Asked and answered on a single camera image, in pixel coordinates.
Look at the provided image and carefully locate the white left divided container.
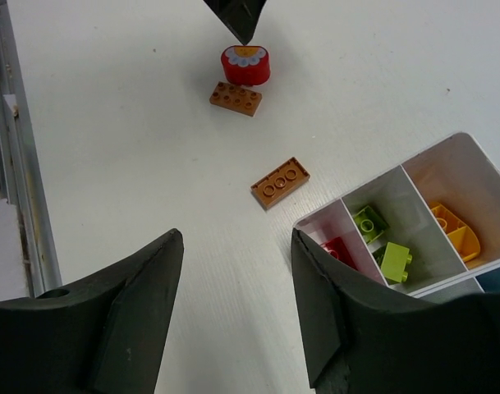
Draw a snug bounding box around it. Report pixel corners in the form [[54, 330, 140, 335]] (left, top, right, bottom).
[[296, 132, 500, 298]]

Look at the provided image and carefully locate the aluminium table rail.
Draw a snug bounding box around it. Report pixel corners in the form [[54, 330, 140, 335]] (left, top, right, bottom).
[[0, 1, 62, 296]]

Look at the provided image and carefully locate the white divided container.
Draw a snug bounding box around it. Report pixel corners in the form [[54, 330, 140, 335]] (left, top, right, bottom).
[[296, 132, 500, 298], [419, 268, 500, 304]]

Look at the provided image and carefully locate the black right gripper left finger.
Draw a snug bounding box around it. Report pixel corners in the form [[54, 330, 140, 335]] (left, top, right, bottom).
[[0, 229, 184, 393]]

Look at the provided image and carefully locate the lime green small lego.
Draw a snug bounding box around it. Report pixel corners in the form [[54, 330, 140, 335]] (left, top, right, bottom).
[[351, 205, 389, 245]]

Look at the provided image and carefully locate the brown lego plate upside down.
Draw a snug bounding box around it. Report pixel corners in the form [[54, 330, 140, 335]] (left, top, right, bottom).
[[250, 157, 310, 210]]

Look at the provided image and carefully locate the lime green lego brick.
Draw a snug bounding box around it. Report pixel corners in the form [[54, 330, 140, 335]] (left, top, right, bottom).
[[373, 242, 413, 283]]

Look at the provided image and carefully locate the white right divided container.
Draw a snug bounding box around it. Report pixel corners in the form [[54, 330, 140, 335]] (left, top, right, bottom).
[[419, 268, 500, 304]]

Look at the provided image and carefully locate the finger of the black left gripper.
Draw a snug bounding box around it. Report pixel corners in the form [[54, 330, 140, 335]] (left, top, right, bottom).
[[204, 0, 267, 45]]

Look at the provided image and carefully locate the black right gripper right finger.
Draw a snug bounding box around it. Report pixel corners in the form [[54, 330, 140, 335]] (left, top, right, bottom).
[[291, 229, 500, 393]]

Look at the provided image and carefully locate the yellow rounded lego brick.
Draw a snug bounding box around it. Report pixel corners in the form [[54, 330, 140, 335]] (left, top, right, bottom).
[[429, 202, 481, 263]]

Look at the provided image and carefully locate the red flower lego piece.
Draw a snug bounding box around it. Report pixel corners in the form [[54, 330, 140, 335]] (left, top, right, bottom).
[[220, 45, 271, 86]]

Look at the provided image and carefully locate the red long lego brick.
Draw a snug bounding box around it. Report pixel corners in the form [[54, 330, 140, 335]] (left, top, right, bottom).
[[321, 237, 358, 271]]

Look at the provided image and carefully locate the brown 2x4 lego plate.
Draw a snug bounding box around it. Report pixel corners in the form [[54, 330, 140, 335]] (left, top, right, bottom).
[[209, 81, 263, 117]]

